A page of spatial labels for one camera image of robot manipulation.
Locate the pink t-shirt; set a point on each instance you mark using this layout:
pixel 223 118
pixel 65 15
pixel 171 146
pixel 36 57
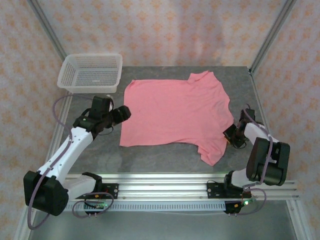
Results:
pixel 175 112

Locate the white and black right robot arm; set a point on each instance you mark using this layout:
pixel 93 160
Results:
pixel 265 162

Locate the white perforated plastic basket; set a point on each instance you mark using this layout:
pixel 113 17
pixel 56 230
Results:
pixel 87 72

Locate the small circuit board green light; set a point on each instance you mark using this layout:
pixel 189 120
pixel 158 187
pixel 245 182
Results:
pixel 96 205
pixel 246 203

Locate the grey metal lower shelf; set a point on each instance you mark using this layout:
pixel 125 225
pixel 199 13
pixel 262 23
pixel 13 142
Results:
pixel 162 227

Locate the aluminium table side rail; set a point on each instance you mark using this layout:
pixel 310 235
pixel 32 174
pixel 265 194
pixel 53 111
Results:
pixel 62 117
pixel 258 100

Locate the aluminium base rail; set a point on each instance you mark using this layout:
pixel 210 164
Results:
pixel 162 187

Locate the aluminium frame post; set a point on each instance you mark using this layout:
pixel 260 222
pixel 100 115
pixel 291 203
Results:
pixel 272 35
pixel 47 30

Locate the aluminium frame leg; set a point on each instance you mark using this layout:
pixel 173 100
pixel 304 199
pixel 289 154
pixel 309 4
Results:
pixel 22 228
pixel 300 225

